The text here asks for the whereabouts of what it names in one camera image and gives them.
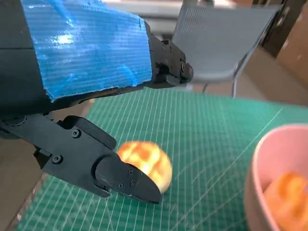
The round toy bread bun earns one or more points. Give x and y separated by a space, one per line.
149 158

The pink bowl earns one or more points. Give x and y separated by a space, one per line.
276 149

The grey mesh chair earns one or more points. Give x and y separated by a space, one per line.
216 36

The green cutting mat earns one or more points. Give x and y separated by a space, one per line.
204 144

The brown cardboard box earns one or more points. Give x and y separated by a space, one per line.
298 53

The rectangular toy bread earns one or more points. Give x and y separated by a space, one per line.
288 192

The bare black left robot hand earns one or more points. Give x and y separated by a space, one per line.
84 48

